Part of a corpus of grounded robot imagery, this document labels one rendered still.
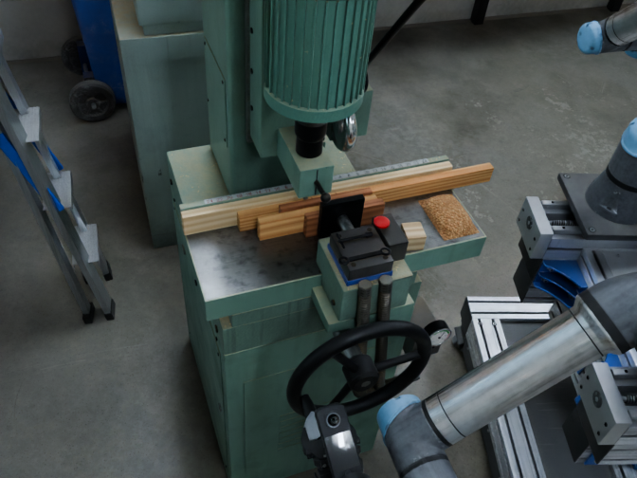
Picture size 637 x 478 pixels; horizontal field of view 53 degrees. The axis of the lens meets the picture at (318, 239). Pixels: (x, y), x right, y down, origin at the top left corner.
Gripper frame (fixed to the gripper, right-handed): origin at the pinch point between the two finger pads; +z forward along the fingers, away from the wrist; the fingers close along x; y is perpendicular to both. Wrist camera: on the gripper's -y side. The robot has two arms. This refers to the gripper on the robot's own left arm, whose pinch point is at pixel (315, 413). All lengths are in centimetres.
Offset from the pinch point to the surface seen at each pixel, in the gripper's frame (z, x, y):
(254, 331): 23.2, -5.2, -6.3
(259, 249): 25.7, -1.0, -22.2
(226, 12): 30, 1, -67
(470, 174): 32, 49, -26
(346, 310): 9.4, 10.6, -12.8
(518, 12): 278, 221, -45
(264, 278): 19.2, -1.8, -18.7
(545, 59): 235, 210, -20
